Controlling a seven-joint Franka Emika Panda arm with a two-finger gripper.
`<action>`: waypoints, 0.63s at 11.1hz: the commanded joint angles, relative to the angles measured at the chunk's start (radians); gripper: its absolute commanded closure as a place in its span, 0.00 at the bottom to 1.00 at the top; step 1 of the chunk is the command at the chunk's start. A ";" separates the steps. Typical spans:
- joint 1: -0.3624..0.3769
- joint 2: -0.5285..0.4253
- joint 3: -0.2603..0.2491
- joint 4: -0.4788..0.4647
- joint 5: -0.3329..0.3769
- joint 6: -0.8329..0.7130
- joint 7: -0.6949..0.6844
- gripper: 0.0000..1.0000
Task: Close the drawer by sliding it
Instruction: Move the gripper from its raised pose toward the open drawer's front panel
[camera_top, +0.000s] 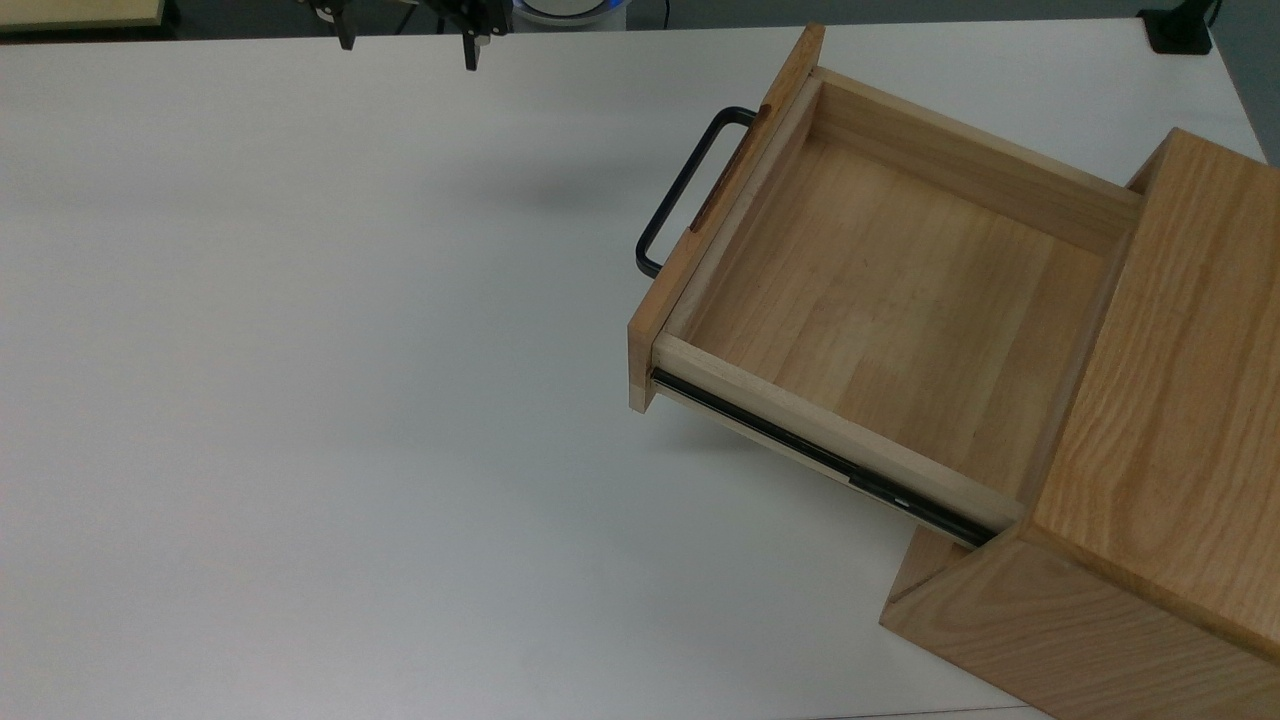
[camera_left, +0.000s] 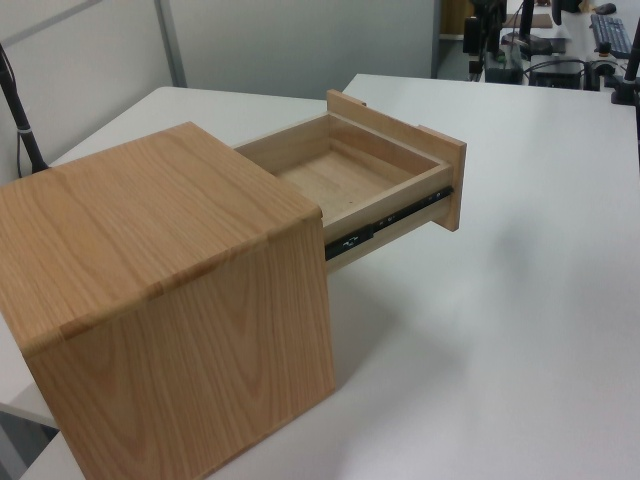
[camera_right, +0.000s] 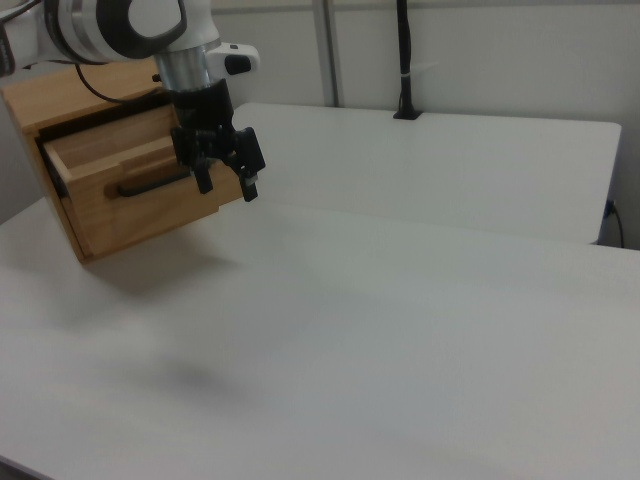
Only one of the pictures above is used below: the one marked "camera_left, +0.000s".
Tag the black camera stand pole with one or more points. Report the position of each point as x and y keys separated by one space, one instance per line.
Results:
x=22 y=130

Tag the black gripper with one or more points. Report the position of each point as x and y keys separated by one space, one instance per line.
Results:
x=472 y=35

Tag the black monitor stand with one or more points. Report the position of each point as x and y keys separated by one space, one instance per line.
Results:
x=526 y=30

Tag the grey office partition panel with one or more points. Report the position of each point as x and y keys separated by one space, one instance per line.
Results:
x=300 y=40

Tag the dark robot arm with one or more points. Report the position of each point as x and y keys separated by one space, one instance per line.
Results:
x=490 y=20

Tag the grey and black desk device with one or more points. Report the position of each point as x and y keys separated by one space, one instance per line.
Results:
x=602 y=62

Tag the black computer box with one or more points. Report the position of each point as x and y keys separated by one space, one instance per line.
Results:
x=557 y=74

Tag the black computer keyboard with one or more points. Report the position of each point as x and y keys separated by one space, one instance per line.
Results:
x=611 y=32

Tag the light oak wooden cabinet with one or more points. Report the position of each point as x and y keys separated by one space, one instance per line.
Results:
x=150 y=260

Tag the black metal drawer slide rail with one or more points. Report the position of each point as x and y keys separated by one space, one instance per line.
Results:
x=380 y=222

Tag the black clamped stand pole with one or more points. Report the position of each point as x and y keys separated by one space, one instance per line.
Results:
x=629 y=70

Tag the light wooden drawer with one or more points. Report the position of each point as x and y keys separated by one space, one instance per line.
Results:
x=350 y=170

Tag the grey computer mouse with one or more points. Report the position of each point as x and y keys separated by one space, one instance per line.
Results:
x=606 y=8

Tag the brown flat board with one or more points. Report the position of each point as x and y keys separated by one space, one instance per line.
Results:
x=537 y=20

